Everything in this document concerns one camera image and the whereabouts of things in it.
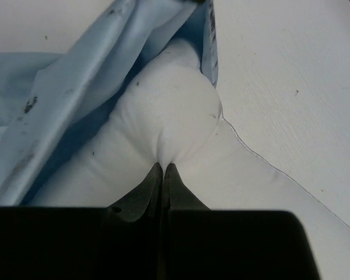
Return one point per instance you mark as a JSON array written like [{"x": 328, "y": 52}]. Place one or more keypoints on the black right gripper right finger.
[{"x": 201, "y": 243}]

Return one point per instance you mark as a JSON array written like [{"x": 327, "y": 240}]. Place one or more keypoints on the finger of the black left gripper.
[{"x": 196, "y": 1}]

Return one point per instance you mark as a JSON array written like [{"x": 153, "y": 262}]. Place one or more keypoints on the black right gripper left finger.
[{"x": 114, "y": 242}]

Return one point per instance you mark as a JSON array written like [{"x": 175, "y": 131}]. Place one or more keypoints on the white pillow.
[{"x": 170, "y": 113}]

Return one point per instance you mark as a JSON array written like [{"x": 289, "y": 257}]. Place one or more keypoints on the light blue pillowcase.
[{"x": 42, "y": 94}]

